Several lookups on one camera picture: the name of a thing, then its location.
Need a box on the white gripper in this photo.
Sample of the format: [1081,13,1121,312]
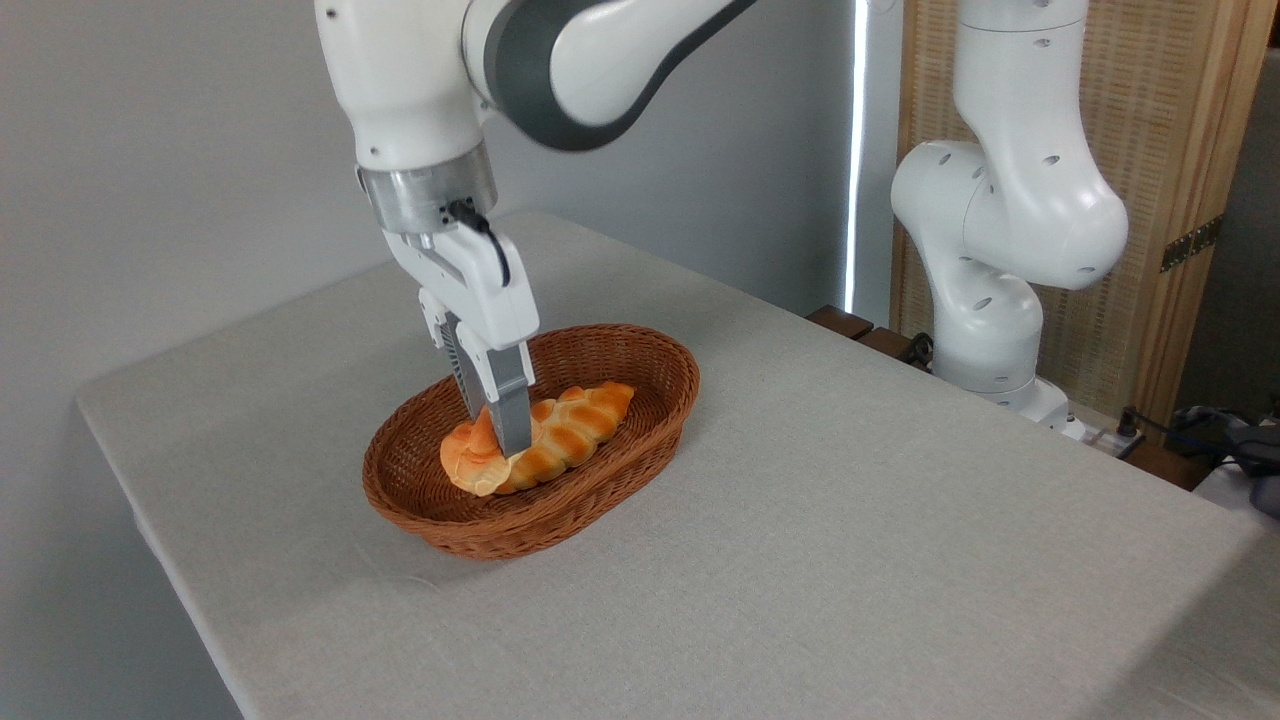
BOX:
[383,222,541,458]

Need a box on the round orange bread roll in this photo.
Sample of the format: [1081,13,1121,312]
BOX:
[440,405,513,498]

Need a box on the long braided bread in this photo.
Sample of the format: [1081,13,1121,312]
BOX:
[495,381,636,494]

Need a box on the brown wicker basket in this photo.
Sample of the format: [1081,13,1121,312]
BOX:
[362,323,701,561]

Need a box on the dark brown wooden slat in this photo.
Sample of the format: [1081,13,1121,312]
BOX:
[858,326,933,373]
[806,305,876,341]

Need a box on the grey tablecloth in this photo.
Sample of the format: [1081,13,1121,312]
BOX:
[75,210,1280,720]

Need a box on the white vertical light strip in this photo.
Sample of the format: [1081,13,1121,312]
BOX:
[845,0,871,314]

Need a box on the white power strip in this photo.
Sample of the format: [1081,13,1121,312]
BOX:
[1058,412,1147,461]

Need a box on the dark metal hinge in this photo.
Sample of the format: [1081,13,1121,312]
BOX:
[1160,215,1224,273]

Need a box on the wooden woven folding screen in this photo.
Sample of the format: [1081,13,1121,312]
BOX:
[890,0,1280,431]

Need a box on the dark grey bundled object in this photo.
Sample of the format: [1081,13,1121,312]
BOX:
[1165,402,1280,519]

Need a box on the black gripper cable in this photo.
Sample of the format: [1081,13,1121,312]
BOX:
[447,200,513,289]

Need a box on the black power cable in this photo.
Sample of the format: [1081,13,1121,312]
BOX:
[1118,405,1236,466]

